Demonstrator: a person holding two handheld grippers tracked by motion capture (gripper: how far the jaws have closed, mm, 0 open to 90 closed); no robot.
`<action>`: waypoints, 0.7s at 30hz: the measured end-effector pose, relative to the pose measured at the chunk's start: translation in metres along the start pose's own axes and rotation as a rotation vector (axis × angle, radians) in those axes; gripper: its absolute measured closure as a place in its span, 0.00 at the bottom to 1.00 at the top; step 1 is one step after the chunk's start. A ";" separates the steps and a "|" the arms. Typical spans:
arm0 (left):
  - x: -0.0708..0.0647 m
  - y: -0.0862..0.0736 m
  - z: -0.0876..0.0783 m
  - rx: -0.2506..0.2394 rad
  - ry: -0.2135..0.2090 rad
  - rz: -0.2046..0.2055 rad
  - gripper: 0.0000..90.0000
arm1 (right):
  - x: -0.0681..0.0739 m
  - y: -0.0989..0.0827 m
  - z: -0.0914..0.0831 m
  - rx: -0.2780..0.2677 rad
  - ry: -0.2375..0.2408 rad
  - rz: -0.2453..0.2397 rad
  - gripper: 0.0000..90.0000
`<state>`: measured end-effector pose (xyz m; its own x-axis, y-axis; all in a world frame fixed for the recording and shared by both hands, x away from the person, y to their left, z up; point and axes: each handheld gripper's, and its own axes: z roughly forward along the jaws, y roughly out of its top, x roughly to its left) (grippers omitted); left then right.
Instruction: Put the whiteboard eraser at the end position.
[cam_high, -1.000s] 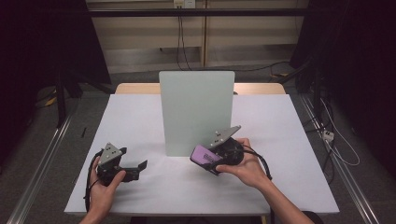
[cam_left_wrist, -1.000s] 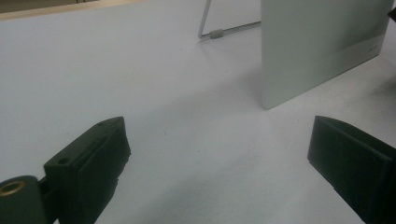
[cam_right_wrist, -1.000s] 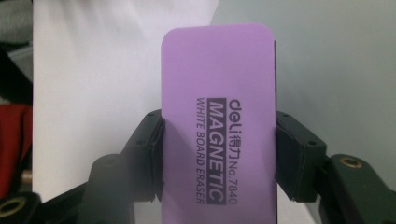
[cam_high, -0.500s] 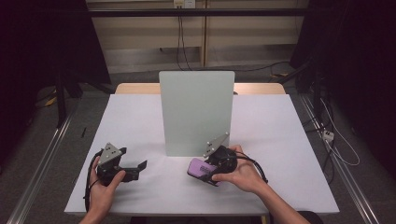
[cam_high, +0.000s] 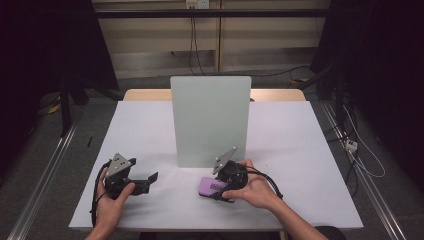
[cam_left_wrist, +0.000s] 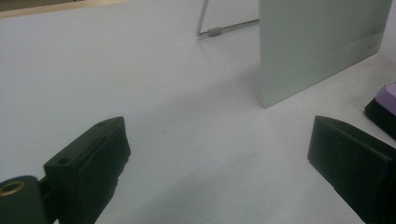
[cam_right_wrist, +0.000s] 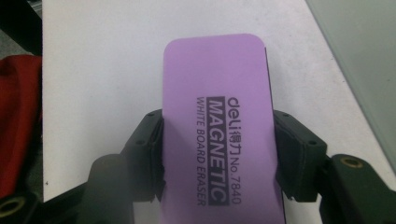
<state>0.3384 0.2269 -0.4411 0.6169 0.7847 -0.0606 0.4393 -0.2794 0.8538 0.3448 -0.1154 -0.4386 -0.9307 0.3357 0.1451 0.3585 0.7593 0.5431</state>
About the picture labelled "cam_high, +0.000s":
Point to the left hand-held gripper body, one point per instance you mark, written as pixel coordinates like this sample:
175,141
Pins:
116,166

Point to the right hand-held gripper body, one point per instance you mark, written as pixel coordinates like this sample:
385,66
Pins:
233,173

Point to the purple whiteboard eraser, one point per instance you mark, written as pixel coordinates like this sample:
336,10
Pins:
208,186

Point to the frosted glass whiteboard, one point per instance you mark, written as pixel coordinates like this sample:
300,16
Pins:
210,126

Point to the person's right hand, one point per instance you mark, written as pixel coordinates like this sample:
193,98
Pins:
256,190

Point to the person's left hand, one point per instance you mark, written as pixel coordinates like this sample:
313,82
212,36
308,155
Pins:
110,210

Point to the white table mat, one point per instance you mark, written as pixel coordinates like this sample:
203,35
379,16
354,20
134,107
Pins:
166,213

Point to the metal floor track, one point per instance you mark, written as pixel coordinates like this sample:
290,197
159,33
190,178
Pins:
50,173
376,203

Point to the wooden table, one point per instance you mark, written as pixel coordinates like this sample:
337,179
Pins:
146,95

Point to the black metal stand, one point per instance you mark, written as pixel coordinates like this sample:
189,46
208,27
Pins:
65,110

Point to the white power strip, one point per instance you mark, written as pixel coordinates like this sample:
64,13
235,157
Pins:
351,145

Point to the dark curtain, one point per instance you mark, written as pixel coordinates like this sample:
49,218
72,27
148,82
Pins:
383,50
40,50

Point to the wooden wall post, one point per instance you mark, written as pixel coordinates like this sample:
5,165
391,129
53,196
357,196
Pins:
218,40

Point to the black horizontal rail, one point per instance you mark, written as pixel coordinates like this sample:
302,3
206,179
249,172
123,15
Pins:
150,13

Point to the white wall outlet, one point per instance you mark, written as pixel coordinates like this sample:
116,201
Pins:
197,4

